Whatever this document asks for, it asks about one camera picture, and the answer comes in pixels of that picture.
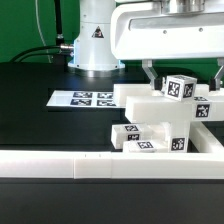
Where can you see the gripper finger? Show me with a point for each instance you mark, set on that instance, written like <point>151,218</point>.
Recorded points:
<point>215,82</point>

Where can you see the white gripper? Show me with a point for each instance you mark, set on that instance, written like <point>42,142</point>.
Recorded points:
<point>167,29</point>

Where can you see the white tagged cube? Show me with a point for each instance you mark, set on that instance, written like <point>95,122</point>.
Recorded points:
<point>180,87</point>

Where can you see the white chair back frame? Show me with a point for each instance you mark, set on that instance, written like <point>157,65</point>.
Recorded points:
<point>142,107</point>

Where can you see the white chair seat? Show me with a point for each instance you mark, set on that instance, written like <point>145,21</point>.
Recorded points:
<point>175,134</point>

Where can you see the black vertical pole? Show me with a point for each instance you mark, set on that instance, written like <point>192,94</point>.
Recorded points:
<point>58,22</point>

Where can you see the white U-shaped fence frame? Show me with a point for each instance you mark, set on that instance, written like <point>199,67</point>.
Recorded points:
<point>16,163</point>

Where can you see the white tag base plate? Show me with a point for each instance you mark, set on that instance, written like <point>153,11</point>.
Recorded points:
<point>81,99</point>

